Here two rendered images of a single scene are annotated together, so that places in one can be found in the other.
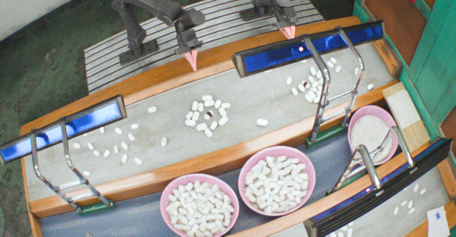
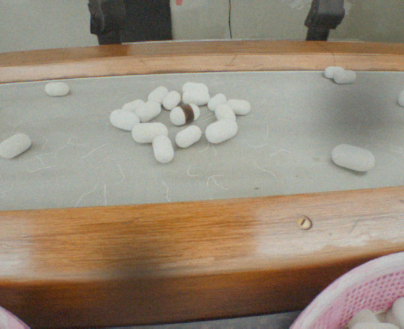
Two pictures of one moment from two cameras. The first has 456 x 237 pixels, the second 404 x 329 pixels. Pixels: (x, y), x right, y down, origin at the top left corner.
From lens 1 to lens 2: 126 cm
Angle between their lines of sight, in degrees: 19
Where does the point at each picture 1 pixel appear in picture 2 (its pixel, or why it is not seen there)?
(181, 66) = (163, 48)
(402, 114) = not seen: outside the picture
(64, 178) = not seen: outside the picture
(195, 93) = (172, 86)
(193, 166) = (8, 248)
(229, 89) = (252, 91)
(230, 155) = (217, 242)
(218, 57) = (239, 48)
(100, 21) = not seen: hidden behind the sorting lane
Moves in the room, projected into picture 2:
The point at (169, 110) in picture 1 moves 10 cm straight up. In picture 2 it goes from (95, 99) to (74, 24)
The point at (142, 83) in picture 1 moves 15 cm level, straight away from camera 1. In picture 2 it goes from (72, 53) to (89, 34)
